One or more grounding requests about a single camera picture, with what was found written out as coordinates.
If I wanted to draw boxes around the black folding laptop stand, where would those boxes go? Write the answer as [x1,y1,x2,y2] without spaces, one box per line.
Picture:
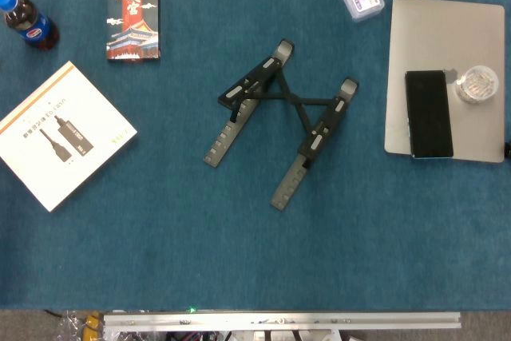
[203,39,359,211]

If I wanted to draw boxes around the silver closed laptop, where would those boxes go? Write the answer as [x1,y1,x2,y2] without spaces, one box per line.
[383,0,506,164]

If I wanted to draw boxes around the blue felt table cover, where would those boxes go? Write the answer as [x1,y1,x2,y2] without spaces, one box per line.
[0,0,511,312]

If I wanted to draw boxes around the red black palace print box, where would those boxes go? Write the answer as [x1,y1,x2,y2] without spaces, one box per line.
[105,0,162,62]

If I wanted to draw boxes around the black smartphone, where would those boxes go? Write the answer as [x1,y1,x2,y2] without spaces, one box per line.
[404,69,455,160]

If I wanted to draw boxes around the clear round jar of clips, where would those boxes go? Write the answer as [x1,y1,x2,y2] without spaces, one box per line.
[454,64,500,105]

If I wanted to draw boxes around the small yellow object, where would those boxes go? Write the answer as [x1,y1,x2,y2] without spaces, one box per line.
[85,311,101,338]

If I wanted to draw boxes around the Pepsi cola bottle blue cap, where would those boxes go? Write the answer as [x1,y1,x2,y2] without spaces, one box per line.
[0,0,60,51]

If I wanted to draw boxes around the clear crinkled plastic bag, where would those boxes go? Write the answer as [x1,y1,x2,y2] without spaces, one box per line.
[55,311,87,341]

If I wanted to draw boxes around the aluminium frame rail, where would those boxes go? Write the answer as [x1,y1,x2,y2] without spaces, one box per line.
[102,311,462,332]

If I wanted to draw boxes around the white USB cable product box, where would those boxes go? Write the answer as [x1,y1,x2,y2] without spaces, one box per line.
[0,60,139,213]

